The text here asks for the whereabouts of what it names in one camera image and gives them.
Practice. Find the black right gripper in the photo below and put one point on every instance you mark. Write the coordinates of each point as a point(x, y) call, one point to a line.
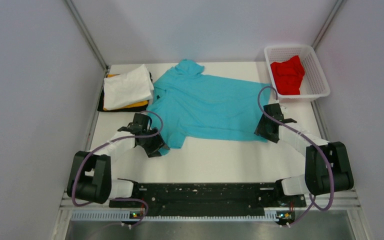
point(261, 130)

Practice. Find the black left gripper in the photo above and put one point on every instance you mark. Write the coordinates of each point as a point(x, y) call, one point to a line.
point(152, 151)

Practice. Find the turquoise t-shirt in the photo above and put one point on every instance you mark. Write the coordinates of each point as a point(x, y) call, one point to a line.
point(189, 103)

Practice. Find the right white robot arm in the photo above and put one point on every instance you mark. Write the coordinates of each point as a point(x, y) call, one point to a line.
point(326, 164)

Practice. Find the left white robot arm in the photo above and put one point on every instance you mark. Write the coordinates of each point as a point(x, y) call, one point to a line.
point(91, 180)

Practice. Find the yellow folded t-shirt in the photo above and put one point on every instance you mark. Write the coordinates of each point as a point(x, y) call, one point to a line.
point(122, 92)

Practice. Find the red t-shirt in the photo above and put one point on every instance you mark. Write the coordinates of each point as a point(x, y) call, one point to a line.
point(288, 76)

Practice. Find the white plastic basket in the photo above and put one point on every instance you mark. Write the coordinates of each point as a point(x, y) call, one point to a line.
point(314, 84)

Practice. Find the white folded t-shirt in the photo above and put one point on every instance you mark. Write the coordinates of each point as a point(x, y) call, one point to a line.
point(142, 71)

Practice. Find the black folded t-shirt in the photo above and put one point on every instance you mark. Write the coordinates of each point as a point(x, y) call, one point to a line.
point(134, 107)

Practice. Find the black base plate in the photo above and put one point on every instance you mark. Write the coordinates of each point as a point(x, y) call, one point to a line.
point(208, 199)

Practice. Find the aluminium front rail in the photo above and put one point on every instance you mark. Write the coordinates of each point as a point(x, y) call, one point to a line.
point(344, 221)

